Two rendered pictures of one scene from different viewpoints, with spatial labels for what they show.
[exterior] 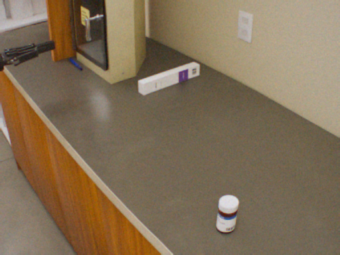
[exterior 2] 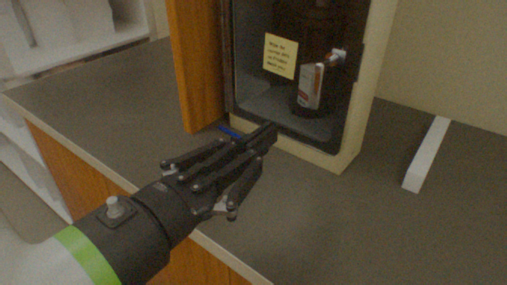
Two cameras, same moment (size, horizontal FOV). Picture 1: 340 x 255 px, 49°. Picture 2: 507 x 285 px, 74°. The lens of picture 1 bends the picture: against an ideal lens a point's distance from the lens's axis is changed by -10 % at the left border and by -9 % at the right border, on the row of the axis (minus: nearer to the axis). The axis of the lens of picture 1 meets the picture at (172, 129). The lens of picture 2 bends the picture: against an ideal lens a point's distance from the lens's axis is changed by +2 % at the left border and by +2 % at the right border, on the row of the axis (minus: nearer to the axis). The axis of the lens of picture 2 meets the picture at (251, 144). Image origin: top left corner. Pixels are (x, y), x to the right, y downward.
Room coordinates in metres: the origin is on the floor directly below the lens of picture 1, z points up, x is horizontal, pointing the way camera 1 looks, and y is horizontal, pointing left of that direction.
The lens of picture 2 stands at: (0.88, 0.55, 1.43)
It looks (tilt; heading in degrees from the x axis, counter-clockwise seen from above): 37 degrees down; 345
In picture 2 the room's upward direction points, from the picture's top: straight up
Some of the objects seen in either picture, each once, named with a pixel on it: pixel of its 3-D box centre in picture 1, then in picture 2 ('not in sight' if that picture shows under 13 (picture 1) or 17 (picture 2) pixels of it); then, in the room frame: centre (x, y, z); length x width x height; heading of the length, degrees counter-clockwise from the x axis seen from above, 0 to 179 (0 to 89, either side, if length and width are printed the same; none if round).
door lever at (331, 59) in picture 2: (91, 28); (322, 81); (1.38, 0.29, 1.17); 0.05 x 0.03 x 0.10; 127
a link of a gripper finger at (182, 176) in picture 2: (20, 52); (210, 167); (1.22, 0.52, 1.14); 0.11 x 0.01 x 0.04; 130
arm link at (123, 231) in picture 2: not in sight; (123, 240); (1.12, 0.63, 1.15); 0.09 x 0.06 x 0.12; 37
